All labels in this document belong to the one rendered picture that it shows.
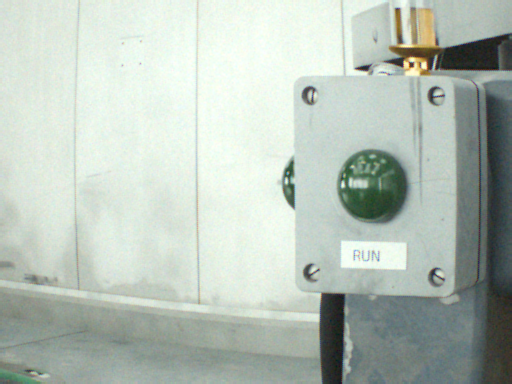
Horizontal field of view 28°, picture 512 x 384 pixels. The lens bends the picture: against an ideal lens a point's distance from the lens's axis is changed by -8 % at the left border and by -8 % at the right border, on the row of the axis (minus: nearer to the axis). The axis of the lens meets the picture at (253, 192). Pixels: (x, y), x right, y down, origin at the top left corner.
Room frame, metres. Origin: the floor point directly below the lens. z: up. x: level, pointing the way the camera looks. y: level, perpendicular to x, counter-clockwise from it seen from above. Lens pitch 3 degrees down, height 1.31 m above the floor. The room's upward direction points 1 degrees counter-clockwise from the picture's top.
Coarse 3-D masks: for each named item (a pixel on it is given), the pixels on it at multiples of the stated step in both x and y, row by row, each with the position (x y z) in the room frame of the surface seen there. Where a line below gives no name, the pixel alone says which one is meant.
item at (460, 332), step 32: (480, 288) 0.46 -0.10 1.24; (352, 320) 0.50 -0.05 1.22; (384, 320) 0.49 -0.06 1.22; (416, 320) 0.48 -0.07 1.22; (448, 320) 0.47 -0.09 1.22; (480, 320) 0.46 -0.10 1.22; (352, 352) 0.50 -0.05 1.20; (384, 352) 0.49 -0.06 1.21; (416, 352) 0.48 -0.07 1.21; (448, 352) 0.47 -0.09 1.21; (480, 352) 0.46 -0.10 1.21
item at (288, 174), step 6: (294, 156) 0.48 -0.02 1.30; (288, 162) 0.48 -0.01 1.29; (294, 162) 0.47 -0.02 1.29; (288, 168) 0.47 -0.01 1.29; (294, 168) 0.47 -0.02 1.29; (282, 174) 0.48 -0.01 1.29; (288, 174) 0.47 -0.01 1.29; (294, 174) 0.47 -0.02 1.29; (282, 180) 0.48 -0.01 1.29; (288, 180) 0.47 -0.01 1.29; (294, 180) 0.47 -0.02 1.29; (282, 186) 0.48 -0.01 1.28; (288, 186) 0.47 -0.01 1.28; (294, 186) 0.47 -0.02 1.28; (288, 192) 0.47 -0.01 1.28; (294, 192) 0.47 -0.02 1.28; (288, 198) 0.47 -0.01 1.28; (294, 198) 0.47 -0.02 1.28; (288, 204) 0.48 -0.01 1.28; (294, 204) 0.47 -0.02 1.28
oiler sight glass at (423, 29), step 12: (396, 0) 0.51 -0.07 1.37; (408, 0) 0.51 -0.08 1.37; (420, 0) 0.51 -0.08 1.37; (432, 0) 0.51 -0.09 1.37; (396, 12) 0.51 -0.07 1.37; (408, 12) 0.51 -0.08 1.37; (420, 12) 0.51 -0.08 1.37; (432, 12) 0.51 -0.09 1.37; (396, 24) 0.51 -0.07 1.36; (408, 24) 0.51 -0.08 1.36; (420, 24) 0.51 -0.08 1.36; (432, 24) 0.51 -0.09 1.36; (396, 36) 0.51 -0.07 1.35; (408, 36) 0.51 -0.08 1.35; (420, 36) 0.51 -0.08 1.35; (432, 36) 0.51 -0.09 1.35
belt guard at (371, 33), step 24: (456, 0) 0.68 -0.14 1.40; (480, 0) 0.63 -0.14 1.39; (504, 0) 0.59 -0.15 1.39; (360, 24) 0.95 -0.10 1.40; (384, 24) 0.87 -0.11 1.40; (456, 24) 0.68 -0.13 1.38; (480, 24) 0.64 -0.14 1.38; (504, 24) 0.60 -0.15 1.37; (360, 48) 0.95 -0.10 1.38; (384, 48) 0.87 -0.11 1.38; (456, 48) 0.84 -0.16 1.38; (480, 48) 0.83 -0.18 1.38; (384, 72) 1.06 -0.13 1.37
